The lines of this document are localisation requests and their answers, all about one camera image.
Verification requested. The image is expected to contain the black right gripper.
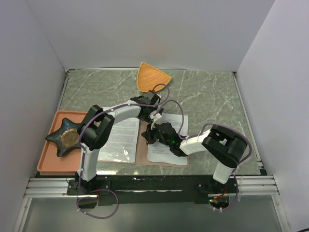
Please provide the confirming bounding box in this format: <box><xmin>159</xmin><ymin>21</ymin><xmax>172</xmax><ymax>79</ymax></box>
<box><xmin>142</xmin><ymin>121</ymin><xmax>172</xmax><ymax>147</ymax></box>

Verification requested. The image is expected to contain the white printed paper stack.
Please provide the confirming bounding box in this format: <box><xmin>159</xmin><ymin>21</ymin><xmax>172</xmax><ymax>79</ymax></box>
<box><xmin>147</xmin><ymin>113</ymin><xmax>188</xmax><ymax>168</ymax></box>

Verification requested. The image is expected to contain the pink brown file folder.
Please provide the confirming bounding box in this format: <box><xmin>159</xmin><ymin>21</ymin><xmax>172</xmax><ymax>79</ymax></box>
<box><xmin>96</xmin><ymin>116</ymin><xmax>189</xmax><ymax>168</ymax></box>

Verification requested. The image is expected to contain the white printed paper sheet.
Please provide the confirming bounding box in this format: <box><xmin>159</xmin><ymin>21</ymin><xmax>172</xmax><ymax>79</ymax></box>
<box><xmin>98</xmin><ymin>118</ymin><xmax>140</xmax><ymax>163</ymax></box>

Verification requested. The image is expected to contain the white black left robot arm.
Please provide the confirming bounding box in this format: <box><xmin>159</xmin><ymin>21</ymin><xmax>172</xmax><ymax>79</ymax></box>
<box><xmin>76</xmin><ymin>90</ymin><xmax>163</xmax><ymax>194</ymax></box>

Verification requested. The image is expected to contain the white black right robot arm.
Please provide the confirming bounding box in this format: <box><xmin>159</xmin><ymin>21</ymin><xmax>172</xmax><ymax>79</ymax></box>
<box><xmin>141</xmin><ymin>122</ymin><xmax>252</xmax><ymax>193</ymax></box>

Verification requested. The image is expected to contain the orange woven wicker basket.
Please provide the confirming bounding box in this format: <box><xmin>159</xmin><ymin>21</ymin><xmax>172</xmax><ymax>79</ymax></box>
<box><xmin>137</xmin><ymin>62</ymin><xmax>171</xmax><ymax>93</ymax></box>

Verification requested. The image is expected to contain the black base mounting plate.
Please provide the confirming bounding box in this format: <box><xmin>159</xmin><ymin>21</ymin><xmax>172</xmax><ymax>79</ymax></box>
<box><xmin>67</xmin><ymin>175</ymin><xmax>237</xmax><ymax>206</ymax></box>

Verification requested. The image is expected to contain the dark teal star dish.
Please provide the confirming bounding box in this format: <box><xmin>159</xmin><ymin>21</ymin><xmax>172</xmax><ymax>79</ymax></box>
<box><xmin>45</xmin><ymin>118</ymin><xmax>81</xmax><ymax>157</ymax></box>

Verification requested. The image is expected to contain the salmon pink plastic tray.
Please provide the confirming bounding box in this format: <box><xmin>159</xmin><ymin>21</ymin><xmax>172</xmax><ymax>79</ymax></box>
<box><xmin>37</xmin><ymin>111</ymin><xmax>86</xmax><ymax>175</ymax></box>

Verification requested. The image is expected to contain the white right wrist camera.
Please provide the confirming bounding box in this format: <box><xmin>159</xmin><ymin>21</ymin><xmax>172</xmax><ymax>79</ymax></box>
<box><xmin>149</xmin><ymin>111</ymin><xmax>162</xmax><ymax>124</ymax></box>

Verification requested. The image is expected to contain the aluminium frame rail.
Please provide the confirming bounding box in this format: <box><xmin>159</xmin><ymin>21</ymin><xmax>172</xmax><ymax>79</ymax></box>
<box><xmin>24</xmin><ymin>175</ymin><xmax>279</xmax><ymax>198</ymax></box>

